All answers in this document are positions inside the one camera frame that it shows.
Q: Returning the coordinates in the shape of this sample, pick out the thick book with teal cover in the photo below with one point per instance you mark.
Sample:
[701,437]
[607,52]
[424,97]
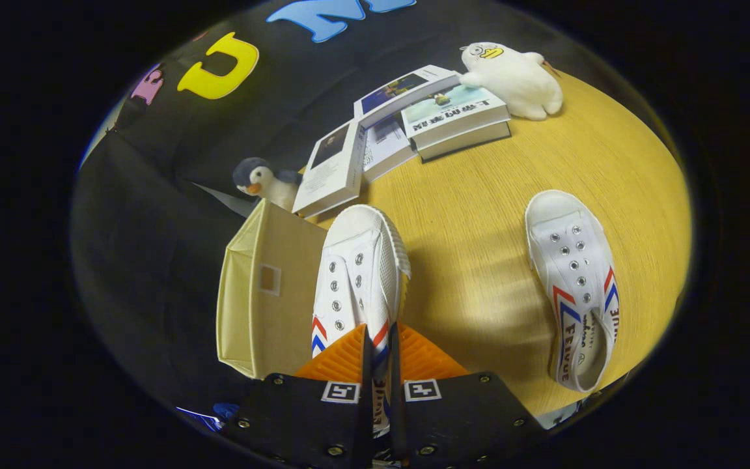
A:
[453,114]

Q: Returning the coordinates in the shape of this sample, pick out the white shoe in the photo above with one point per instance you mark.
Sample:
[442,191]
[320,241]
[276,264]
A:
[355,260]
[570,260]

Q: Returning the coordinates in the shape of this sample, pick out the blue and white item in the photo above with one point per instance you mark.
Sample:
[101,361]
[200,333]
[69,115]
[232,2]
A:
[219,413]

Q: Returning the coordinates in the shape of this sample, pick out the beige fabric storage box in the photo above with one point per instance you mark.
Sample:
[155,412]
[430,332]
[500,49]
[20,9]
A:
[271,326]

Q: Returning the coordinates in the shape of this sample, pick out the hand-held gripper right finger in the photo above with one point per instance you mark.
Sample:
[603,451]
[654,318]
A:
[459,417]

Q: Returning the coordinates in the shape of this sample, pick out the grey penguin plush toy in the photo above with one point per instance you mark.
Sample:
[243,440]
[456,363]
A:
[267,182]

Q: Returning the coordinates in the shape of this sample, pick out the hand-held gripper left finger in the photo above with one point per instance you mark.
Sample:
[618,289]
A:
[303,423]

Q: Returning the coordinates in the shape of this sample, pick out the grey book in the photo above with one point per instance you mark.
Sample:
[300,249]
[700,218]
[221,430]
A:
[466,144]

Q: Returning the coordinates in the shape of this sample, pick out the book with blue picture cover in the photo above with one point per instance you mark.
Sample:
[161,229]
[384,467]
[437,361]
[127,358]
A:
[401,88]

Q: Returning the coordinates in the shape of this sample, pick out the white duck plush toy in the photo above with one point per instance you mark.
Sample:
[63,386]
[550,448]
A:
[518,81]

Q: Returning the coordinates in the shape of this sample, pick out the white book with portrait cover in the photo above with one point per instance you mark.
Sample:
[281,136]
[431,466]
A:
[333,172]

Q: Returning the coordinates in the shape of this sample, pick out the thin white booklet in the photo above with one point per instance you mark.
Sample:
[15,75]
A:
[385,150]

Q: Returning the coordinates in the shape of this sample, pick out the black backdrop cloth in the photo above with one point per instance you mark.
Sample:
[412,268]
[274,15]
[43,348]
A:
[153,228]

